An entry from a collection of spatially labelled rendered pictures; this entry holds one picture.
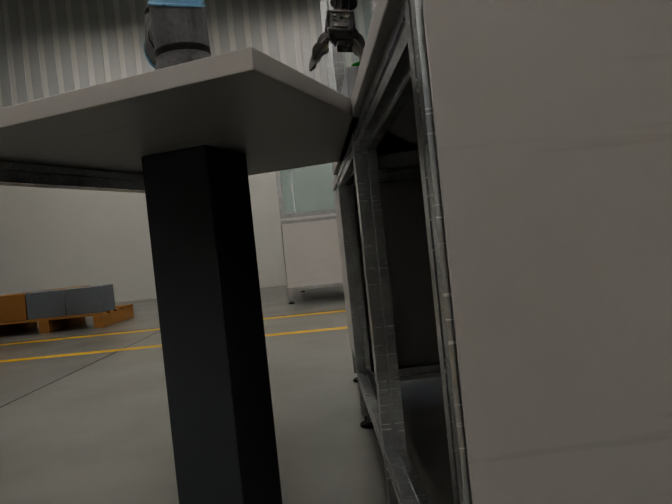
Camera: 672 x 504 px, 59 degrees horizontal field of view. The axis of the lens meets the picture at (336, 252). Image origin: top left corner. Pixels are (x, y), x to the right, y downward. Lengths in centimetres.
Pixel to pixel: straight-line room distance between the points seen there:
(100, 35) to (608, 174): 1019
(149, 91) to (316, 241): 548
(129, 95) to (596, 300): 62
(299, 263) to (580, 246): 582
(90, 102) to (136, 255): 901
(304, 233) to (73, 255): 494
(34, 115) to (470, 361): 71
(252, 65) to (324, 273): 556
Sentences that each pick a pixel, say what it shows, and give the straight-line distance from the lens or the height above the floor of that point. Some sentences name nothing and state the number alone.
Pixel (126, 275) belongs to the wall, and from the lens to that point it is 996.
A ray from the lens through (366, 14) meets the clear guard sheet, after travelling 274.
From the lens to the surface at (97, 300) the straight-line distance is 640.
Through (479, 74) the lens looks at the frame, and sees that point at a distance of 51.
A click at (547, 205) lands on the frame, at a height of 63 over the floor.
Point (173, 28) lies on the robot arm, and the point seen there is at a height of 108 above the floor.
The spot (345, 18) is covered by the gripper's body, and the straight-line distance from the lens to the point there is 162.
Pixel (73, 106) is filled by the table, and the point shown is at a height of 84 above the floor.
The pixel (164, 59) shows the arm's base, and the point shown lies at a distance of 134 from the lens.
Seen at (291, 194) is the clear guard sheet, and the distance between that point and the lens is 633.
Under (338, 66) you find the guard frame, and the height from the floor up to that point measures 120.
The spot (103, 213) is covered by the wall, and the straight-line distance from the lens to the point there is 1009.
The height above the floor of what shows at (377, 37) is 83.
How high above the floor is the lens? 61
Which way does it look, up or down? 1 degrees down
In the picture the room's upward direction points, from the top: 6 degrees counter-clockwise
